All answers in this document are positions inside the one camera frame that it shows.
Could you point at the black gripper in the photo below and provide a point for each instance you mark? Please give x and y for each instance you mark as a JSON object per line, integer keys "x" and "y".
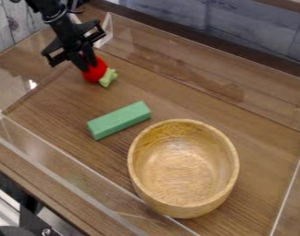
{"x": 73, "y": 43}

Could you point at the red plush strawberry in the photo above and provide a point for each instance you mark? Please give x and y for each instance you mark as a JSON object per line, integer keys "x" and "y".
{"x": 101, "y": 73}

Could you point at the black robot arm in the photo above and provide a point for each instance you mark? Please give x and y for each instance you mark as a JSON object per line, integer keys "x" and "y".
{"x": 52, "y": 10}

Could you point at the green foam block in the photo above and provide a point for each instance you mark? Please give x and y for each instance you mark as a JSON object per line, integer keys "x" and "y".
{"x": 119, "y": 120}

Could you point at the wooden bowl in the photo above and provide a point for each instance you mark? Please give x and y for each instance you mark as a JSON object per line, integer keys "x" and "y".
{"x": 184, "y": 167}

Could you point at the clear acrylic enclosure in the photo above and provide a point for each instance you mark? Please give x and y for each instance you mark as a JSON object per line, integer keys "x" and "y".
{"x": 186, "y": 80}

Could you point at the black mount bracket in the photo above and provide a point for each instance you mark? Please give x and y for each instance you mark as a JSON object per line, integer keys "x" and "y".
{"x": 34, "y": 224}

